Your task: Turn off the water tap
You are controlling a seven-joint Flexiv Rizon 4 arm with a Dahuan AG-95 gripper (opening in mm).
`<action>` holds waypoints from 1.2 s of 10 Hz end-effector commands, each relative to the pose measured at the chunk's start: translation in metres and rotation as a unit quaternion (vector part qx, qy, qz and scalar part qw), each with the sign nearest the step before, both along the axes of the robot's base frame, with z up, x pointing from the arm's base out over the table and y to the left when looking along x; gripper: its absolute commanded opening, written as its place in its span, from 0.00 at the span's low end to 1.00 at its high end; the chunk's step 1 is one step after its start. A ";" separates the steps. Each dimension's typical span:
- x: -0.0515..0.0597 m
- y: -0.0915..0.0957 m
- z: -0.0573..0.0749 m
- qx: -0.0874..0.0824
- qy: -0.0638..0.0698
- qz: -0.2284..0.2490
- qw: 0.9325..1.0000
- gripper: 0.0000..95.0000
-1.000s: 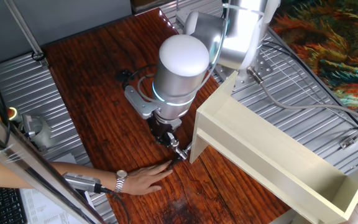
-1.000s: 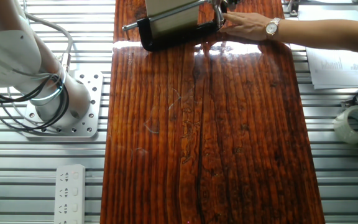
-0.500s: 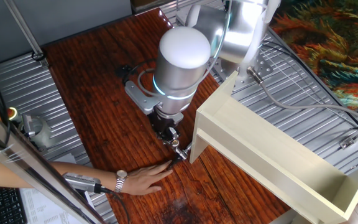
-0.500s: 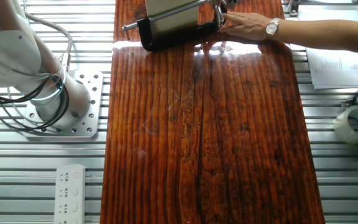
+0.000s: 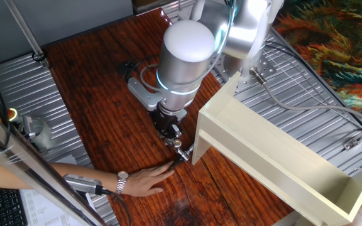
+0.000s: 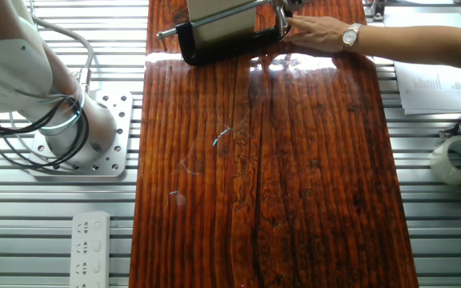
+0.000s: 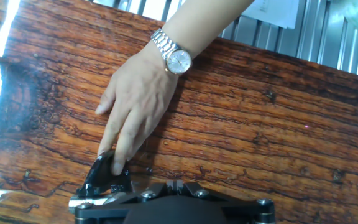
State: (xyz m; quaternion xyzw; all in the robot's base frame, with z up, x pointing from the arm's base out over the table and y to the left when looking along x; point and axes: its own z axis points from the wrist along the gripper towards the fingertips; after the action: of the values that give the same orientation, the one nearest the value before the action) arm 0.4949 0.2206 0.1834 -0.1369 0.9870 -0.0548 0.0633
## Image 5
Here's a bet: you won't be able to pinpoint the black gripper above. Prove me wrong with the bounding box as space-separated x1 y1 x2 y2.
150 106 187 141

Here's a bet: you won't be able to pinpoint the person's left forearm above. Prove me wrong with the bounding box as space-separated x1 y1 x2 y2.
0 161 121 193

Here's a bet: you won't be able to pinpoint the person's left hand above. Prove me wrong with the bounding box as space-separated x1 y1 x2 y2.
123 161 176 198

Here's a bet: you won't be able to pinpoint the silver wristwatch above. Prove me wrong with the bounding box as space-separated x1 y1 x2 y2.
115 171 130 195

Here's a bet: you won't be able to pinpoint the glossy brown wooden board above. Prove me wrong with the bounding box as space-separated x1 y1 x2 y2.
42 8 295 226

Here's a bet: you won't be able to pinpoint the beige wooden shelf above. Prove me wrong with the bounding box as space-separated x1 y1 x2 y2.
190 71 362 226

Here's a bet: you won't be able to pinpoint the grey metal fixture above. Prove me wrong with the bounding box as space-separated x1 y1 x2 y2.
20 115 37 141

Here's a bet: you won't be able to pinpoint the printed paper sheets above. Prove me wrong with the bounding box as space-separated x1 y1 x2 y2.
19 153 97 226

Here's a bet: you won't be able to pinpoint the red emergency stop button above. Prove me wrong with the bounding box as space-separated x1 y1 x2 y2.
7 107 23 125

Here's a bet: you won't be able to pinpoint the colourful patterned rug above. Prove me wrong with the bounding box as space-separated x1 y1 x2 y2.
273 0 362 110

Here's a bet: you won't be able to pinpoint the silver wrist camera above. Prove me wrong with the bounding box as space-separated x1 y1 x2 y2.
126 77 165 112

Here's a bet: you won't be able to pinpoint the thin grey cable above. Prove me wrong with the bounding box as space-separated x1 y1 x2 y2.
139 63 165 94

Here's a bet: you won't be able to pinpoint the black camera cable with plug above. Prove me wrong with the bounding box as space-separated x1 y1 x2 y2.
123 55 162 81

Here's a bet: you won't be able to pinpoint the black usb cable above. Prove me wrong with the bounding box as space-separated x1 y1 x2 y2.
101 186 133 226

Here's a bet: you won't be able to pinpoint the silver ribbed camera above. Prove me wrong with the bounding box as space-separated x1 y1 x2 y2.
63 173 105 196

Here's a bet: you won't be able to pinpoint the grey robot power cable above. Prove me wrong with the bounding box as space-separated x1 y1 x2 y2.
249 66 362 126

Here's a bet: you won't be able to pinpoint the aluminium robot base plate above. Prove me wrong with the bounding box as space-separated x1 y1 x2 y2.
212 46 278 92

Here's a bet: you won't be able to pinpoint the aluminium frame beam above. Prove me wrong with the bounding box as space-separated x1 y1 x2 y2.
0 100 108 226

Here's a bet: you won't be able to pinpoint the aluminium frame pole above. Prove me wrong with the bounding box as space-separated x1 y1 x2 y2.
3 0 50 68

